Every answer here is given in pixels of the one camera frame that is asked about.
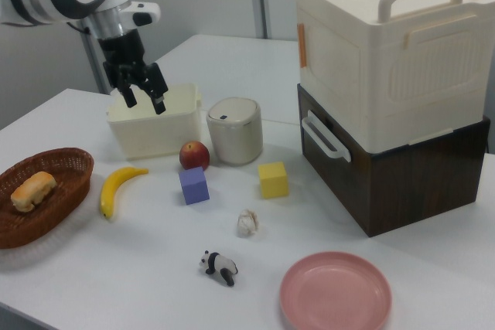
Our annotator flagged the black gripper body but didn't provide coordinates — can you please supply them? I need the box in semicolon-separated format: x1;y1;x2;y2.
97;29;169;104

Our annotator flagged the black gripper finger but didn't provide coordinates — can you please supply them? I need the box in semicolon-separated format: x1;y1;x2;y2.
123;87;138;109
148;91;168;116

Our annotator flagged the toy bread loaf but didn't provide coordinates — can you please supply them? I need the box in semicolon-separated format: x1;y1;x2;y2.
10;170;57;213

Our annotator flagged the brown wicker basket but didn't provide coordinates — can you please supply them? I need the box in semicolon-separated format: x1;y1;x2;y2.
0;147;95;250

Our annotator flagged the cream plastic bin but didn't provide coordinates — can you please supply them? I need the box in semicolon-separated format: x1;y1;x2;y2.
106;82;203;161

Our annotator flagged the red toy apple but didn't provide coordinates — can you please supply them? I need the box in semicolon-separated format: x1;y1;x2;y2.
179;141;211;172

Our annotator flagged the small lidded trash can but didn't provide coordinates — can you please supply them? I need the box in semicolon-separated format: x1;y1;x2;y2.
205;97;265;165

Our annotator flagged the purple cube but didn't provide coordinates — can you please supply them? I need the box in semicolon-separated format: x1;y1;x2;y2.
178;166;211;206

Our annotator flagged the yellow toy banana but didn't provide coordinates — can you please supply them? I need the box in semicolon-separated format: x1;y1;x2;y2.
100;166;150;220

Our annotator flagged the yellow cube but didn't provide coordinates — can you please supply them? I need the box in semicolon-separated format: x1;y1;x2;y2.
258;161;290;199

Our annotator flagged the white crumpled paper ball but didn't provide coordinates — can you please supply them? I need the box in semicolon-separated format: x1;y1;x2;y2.
236;209;260;239

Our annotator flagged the copper latch strip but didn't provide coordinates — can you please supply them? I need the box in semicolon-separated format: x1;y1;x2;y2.
296;23;309;69

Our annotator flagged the toy panda figure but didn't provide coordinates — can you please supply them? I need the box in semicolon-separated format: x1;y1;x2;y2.
199;250;240;287

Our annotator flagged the pink plate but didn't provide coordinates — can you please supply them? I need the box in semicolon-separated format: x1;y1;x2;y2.
279;251;393;330

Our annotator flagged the dark wood drawer box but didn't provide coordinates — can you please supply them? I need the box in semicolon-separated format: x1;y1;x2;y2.
296;82;492;239

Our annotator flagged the white drawer handle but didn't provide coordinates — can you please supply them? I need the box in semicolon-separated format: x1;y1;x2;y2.
300;109;353;163

